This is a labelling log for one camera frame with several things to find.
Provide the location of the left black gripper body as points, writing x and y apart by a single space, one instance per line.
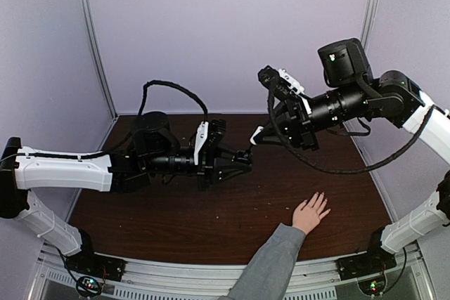
205 167

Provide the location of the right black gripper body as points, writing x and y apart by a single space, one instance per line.
303 126

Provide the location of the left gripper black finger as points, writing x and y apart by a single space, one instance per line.
225 169
224 155

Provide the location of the white cap with black brush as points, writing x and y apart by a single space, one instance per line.
253 139

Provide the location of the white capped nail polish bottle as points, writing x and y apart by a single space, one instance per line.
243 157

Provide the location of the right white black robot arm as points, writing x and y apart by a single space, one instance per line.
354 93

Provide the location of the grey sleeved forearm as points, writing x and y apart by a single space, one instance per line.
269 271

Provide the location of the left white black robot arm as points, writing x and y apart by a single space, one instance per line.
152 150

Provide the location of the person's bare hand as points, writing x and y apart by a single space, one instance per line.
309 213

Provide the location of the left round controller board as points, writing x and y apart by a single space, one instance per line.
87 286

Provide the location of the round controller board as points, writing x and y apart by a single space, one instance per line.
372 286
87 286

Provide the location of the right round controller board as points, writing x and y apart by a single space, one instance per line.
372 286

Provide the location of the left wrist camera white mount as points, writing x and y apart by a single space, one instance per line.
207 139

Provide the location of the right aluminium corner post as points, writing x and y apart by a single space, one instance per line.
368 22

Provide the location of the aluminium corner post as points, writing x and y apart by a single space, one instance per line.
96 57
368 22

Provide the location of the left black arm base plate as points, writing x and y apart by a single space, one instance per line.
103 267

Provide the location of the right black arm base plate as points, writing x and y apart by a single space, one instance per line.
361 265

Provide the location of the aluminium front frame rail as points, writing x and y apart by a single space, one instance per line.
313 279

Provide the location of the left aluminium corner post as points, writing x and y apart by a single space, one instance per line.
96 57

